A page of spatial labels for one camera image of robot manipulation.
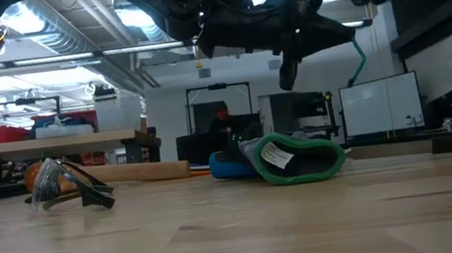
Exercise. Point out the white whiteboard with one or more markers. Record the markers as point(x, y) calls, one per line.
point(380, 105)

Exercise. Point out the white plastic tray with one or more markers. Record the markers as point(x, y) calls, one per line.
point(65, 131)

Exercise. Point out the blue bag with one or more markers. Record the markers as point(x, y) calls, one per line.
point(72, 121)

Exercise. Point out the red plastic bin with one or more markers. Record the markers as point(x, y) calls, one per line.
point(7, 133)

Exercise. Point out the clear safety glasses black frame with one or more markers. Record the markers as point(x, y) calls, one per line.
point(98, 199)

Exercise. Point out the black gantry frame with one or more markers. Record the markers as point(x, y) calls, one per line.
point(38, 100)
point(215, 86)

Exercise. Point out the silver ventilation duct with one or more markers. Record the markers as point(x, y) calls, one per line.
point(60, 41)

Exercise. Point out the black box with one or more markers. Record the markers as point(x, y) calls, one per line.
point(198, 148)

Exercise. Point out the grey metal workbench wooden top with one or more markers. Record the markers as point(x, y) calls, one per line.
point(32, 148)

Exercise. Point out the clear plastic bin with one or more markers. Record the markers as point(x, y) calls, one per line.
point(118, 113)

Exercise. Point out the grey equipment cabinet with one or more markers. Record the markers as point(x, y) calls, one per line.
point(295, 111)

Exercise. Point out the long led light bar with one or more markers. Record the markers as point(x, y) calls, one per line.
point(63, 58)

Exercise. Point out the person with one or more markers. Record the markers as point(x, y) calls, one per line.
point(223, 122)

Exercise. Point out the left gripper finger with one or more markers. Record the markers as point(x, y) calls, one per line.
point(291, 67)
point(330, 30)

